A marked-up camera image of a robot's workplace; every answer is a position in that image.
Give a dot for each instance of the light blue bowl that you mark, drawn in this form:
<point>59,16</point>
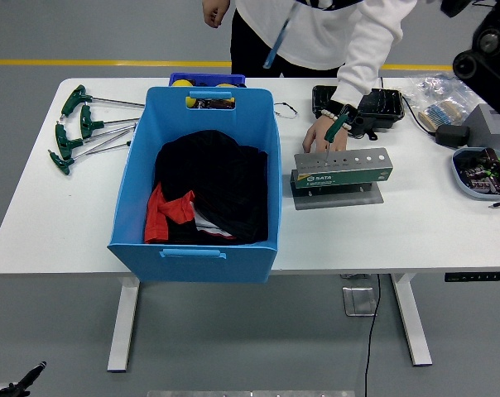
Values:
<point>461,182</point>

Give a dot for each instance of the black-white robot left hand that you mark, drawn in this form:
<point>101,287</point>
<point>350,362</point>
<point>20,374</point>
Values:
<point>24,382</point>

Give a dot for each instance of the clear plastic bag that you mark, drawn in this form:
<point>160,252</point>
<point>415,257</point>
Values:
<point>453,93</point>

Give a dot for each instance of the person's left hand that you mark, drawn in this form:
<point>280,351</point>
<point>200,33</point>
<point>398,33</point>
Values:
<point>318,134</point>

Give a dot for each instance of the dark red electronic modules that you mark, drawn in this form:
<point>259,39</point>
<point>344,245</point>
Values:
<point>482,175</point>

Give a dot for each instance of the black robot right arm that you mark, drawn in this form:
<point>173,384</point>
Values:
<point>490,58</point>

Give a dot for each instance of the grey foam block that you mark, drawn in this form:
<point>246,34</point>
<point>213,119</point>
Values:
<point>482,128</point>

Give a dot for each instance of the dark red packet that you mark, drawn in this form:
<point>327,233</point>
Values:
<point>217,104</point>

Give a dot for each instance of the metal floor plate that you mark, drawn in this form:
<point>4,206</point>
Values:
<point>359,302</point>

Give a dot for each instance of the person's left forearm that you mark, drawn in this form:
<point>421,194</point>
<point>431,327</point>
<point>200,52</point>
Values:
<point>370,54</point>

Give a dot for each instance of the black plastic tray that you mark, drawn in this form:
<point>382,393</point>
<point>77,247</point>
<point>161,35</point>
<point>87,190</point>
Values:
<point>382,107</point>

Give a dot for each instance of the person's right hand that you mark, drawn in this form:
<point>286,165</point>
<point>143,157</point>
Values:
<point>214,12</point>

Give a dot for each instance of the black power adapter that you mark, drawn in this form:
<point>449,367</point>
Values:
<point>453,135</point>

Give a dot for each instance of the yellow ball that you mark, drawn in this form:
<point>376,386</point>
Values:
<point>181,83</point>
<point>225,86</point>
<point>190,102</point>

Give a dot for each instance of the black and red clothing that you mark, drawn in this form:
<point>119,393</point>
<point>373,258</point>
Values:
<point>217,178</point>

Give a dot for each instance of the black table control panel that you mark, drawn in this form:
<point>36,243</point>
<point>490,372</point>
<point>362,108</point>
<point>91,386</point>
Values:
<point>475,277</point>

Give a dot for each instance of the green metal hex key holder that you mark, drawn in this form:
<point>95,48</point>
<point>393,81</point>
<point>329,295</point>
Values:
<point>341,178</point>

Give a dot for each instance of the person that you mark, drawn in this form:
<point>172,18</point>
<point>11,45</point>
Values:
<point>316,33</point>

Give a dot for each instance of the taped resistor strip bundle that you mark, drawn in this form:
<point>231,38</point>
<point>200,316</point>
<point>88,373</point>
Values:
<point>440,113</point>

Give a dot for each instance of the dark blue plastic bin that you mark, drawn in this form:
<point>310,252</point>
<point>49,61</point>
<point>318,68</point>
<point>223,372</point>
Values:
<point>208,77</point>

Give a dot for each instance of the white table leg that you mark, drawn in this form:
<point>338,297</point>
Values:
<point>411,322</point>
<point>123,322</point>

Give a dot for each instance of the blue plastic storage box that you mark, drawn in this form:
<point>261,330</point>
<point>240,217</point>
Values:
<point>200,264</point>

